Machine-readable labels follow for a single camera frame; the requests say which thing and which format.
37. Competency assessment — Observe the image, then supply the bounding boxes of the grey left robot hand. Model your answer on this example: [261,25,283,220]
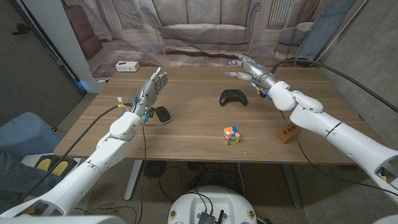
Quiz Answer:
[132,67,169,118]

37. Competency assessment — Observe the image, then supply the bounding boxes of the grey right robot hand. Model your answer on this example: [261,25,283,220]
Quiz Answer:
[224,53,280,93]

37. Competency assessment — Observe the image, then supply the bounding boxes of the black game controller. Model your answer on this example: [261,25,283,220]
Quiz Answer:
[219,89,249,107]

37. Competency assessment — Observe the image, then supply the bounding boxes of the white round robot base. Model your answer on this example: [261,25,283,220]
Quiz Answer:
[167,185,258,224]

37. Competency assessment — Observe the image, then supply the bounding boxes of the multicoloured rubik's cube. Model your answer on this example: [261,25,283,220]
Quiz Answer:
[223,126,241,146]

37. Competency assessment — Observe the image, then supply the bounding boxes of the black flat handheld device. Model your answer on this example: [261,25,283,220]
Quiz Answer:
[154,106,173,125]

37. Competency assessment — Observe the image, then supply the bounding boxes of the white power box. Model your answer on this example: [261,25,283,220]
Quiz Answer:
[115,61,141,73]

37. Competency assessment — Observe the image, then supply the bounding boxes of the small wooden block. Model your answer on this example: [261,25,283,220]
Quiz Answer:
[275,123,302,144]

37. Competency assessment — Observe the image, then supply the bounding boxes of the printed sofa room backdrop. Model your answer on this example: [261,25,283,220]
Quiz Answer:
[60,0,368,78]

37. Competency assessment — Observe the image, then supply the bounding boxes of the black round floor fan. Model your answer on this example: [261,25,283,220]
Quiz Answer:
[143,160,167,180]

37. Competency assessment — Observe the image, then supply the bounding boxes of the white table leg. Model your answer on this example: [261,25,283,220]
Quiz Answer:
[281,163,303,208]
[124,160,144,201]

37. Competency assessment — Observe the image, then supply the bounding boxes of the black yellow foot pedal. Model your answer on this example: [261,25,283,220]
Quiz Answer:
[34,155,78,179]

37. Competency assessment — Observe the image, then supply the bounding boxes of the blue plastic bin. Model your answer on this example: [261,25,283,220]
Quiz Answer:
[0,111,63,153]

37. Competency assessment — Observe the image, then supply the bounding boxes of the white robot torso edge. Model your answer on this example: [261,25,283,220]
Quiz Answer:
[0,215,126,224]

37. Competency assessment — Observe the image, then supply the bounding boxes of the person's leg in jeans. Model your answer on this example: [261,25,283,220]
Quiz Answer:
[0,151,63,214]

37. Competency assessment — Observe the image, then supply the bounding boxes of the thin black left hand cable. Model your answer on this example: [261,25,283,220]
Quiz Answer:
[136,121,147,224]

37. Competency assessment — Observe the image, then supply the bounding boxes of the thin black hand cable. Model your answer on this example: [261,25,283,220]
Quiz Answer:
[136,121,147,224]
[279,110,398,197]

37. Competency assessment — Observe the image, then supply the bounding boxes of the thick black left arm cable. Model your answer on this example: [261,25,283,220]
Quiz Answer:
[12,103,134,206]

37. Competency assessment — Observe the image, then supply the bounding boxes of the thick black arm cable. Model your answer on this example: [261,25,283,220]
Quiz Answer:
[269,58,398,113]
[12,103,134,206]

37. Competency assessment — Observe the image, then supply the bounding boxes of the thin black right hand cable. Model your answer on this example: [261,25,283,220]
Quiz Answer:
[279,110,398,197]

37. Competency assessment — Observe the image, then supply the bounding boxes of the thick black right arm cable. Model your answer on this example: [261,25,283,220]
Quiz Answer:
[269,58,398,113]

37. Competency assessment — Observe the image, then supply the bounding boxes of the black floor cable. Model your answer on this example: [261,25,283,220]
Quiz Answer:
[157,161,240,208]

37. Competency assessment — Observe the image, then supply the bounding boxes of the white floor cable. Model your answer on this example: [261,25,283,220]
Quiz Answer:
[238,162,247,198]

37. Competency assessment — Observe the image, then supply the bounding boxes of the black door handle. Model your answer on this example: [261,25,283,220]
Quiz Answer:
[12,23,31,35]

